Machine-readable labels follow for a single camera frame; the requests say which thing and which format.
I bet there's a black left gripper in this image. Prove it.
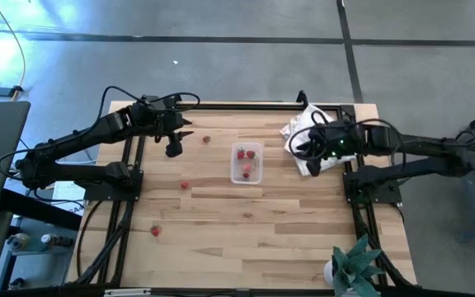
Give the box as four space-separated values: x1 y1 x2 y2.
153 109 195 140

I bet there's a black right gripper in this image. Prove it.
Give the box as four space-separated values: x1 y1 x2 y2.
295 122 353 163

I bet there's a clear plastic tupperware container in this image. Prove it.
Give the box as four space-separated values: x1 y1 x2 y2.
229 141 264 186

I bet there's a white checked cloth towel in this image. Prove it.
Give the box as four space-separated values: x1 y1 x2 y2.
279 102 356 177

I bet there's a white plant pot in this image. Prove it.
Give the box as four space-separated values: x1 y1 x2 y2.
322 260 337 288

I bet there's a green artificial succulent plant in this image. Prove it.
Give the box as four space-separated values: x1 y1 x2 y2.
330 233 387 297

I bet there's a white paper sheet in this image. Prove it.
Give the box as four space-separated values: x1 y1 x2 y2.
50 180 87 216

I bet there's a dark bottle white cap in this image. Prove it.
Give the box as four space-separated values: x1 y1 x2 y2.
40 233 75 248

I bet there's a grey utility cart shelf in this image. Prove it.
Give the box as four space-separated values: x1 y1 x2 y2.
0 214 82 292

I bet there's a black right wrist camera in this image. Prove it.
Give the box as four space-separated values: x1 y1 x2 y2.
304 158 325 178

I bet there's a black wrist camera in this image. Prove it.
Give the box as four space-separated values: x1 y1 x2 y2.
164 132 185 159
304 158 325 178

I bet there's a dark right gripper cable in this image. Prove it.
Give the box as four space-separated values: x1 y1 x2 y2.
287 109 329 163

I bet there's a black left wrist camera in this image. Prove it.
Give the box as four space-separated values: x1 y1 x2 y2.
164 132 185 159

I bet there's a black aluminium table frame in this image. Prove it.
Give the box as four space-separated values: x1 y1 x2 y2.
66 89 418 297

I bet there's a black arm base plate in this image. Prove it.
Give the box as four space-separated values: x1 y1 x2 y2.
342 168 403 205
83 168 144 202

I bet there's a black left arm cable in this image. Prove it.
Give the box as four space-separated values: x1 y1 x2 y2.
96 85 201 125

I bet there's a black table edge cable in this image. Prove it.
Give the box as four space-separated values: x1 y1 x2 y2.
76 200 102 277

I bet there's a silver metal bracket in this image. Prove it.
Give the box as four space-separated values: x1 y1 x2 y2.
103 288 152 297

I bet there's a yellow floor cable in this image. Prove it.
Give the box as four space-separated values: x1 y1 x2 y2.
0 0 27 102

